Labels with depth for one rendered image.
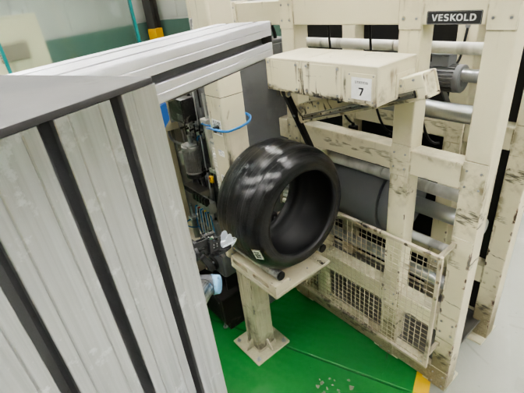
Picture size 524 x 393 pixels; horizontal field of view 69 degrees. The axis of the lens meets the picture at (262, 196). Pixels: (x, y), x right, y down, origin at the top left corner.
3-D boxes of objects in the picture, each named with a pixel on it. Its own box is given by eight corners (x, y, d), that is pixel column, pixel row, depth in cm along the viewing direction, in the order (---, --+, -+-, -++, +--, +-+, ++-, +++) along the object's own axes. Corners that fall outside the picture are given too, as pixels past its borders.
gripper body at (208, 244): (222, 235, 151) (196, 246, 144) (224, 253, 155) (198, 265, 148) (211, 228, 157) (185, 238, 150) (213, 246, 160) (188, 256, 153)
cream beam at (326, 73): (267, 90, 181) (263, 57, 174) (304, 78, 194) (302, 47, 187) (376, 109, 138) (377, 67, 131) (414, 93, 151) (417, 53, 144)
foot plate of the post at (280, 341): (233, 341, 258) (232, 337, 256) (263, 319, 272) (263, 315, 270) (259, 366, 239) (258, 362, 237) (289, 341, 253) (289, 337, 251)
